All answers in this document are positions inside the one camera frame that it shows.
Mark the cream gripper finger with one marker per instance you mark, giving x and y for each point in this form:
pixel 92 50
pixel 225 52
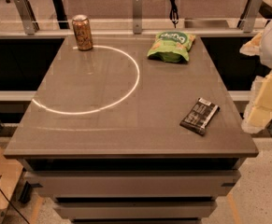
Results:
pixel 252 47
pixel 258 112

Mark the orange soda can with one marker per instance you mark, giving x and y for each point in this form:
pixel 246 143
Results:
pixel 82 31

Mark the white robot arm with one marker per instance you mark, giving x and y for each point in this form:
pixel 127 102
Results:
pixel 266 46

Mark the black snack bar wrapper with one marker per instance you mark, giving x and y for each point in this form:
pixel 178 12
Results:
pixel 200 116

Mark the green chip bag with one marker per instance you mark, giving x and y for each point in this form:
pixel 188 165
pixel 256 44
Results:
pixel 171 47

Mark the grey drawer cabinet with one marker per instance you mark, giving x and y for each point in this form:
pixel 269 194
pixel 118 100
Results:
pixel 134 197

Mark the right metal bracket post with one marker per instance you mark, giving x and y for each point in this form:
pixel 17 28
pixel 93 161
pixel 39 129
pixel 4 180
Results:
pixel 247 21

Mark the metal bracket post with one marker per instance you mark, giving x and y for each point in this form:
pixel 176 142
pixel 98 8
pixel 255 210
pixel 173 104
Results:
pixel 137 16
pixel 27 16
pixel 247 21

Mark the middle metal bracket post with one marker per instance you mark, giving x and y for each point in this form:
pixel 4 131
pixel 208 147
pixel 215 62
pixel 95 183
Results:
pixel 137 16

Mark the left metal bracket post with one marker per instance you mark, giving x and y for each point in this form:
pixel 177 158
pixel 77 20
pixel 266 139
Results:
pixel 27 16

